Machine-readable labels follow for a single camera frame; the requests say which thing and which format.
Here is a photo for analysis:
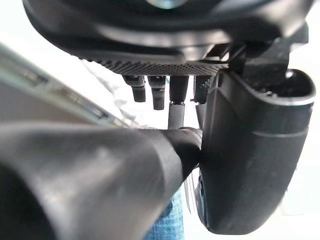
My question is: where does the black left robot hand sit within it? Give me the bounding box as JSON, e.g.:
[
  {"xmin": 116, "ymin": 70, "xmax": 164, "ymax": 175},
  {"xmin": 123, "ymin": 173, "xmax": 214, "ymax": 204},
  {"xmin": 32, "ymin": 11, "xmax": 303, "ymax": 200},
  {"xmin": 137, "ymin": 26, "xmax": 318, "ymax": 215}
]
[{"xmin": 21, "ymin": 0, "xmax": 317, "ymax": 236}]

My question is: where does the black wheelchair push handle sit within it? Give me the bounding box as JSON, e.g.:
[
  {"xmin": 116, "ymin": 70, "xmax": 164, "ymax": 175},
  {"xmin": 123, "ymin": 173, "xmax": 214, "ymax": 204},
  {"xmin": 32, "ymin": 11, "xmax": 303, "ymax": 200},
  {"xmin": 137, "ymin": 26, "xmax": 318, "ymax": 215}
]
[{"xmin": 0, "ymin": 123, "xmax": 204, "ymax": 240}]

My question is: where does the blue cloth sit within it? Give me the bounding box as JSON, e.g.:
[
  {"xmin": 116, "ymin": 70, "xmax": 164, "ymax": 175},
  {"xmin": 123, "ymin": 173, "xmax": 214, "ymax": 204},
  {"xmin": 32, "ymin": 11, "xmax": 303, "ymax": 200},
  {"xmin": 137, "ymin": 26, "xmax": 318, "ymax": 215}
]
[{"xmin": 144, "ymin": 191, "xmax": 187, "ymax": 240}]

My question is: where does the grey metal bar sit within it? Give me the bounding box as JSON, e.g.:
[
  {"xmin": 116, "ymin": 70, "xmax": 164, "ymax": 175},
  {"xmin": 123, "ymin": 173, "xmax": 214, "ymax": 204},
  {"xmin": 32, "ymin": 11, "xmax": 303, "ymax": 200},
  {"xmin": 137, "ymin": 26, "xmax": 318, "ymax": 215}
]
[{"xmin": 0, "ymin": 42, "xmax": 142, "ymax": 131}]

